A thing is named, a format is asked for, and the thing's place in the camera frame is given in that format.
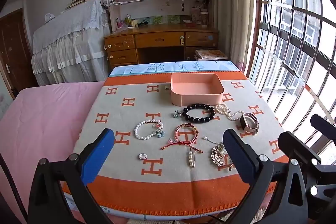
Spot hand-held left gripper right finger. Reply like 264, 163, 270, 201
223, 129, 309, 224

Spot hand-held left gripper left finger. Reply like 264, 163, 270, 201
28, 128, 115, 224

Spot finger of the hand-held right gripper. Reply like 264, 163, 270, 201
278, 131, 336, 201
310, 114, 336, 140

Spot crystal hair comb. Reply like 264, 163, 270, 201
211, 144, 234, 171

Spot silver hair pin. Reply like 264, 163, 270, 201
203, 136, 223, 146

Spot pink strap watch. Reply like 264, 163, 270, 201
239, 112, 260, 135

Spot white pearl necklace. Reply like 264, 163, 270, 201
214, 103, 244, 121

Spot pearl pin brooch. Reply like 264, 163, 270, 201
187, 144, 197, 168

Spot white pearl bracelet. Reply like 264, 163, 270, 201
134, 119, 164, 140

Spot black bead bracelet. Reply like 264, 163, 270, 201
182, 104, 216, 123

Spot red string bracelet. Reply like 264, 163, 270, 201
161, 123, 204, 153

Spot pink storage box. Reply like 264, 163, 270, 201
165, 72, 225, 106

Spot pink bed sheet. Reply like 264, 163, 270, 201
0, 81, 105, 224

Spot orange printed blanket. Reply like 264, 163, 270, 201
61, 71, 289, 216

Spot metal window grille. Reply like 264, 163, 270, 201
247, 0, 336, 161

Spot light blue sheet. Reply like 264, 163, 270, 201
63, 60, 276, 222

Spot white glass door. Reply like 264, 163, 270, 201
0, 73, 15, 119

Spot piano with white lace cover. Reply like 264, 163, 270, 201
31, 0, 111, 85

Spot wooden desk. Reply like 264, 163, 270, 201
104, 23, 219, 69

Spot brown wooden door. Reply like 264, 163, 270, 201
0, 7, 37, 100

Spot cream curtain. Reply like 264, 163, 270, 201
211, 0, 260, 75

